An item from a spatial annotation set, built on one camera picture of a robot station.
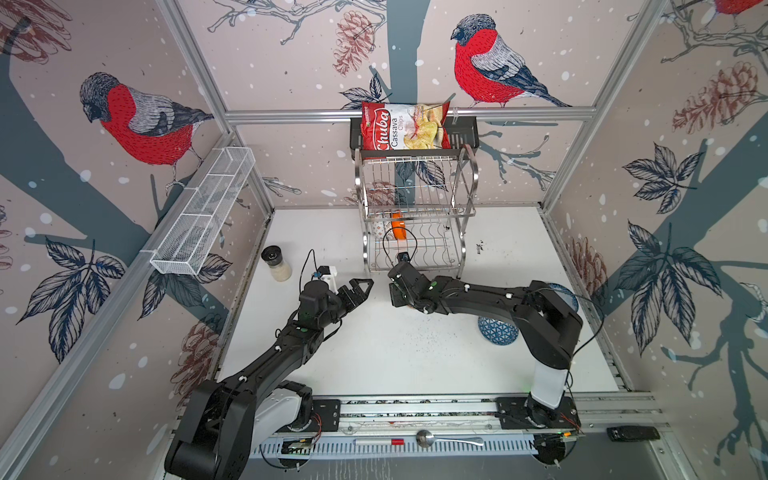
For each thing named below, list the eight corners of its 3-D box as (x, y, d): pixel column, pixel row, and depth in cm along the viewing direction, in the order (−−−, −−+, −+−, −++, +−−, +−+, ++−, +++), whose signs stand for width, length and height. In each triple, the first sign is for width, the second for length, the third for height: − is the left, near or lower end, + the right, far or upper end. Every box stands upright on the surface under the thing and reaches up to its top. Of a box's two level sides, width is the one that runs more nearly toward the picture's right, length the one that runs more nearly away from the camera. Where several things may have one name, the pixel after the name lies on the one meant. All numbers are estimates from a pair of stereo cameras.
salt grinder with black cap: (270, 282, 102) (258, 262, 92) (276, 265, 106) (264, 244, 97) (288, 282, 102) (277, 262, 92) (293, 265, 106) (283, 244, 97)
